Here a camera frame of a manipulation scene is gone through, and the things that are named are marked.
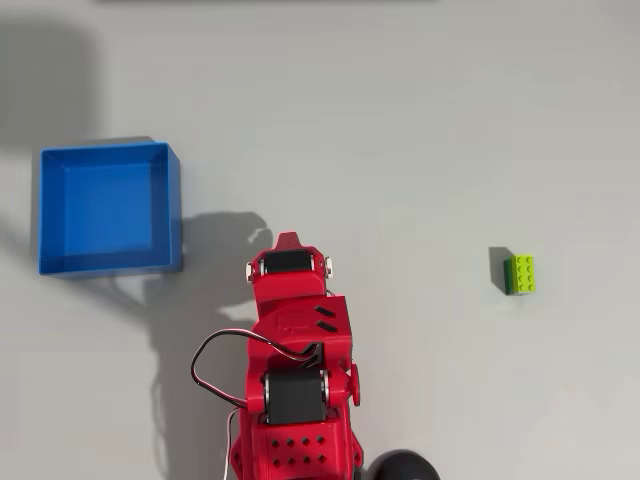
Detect blue square box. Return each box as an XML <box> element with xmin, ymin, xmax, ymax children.
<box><xmin>38</xmin><ymin>141</ymin><xmax>184</xmax><ymax>277</ymax></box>

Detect black red servo cable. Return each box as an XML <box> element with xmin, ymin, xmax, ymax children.
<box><xmin>190</xmin><ymin>328</ymin><xmax>324</xmax><ymax>409</ymax></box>

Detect green lego brick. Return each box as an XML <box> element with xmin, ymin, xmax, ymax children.
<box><xmin>503</xmin><ymin>253</ymin><xmax>540</xmax><ymax>297</ymax></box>

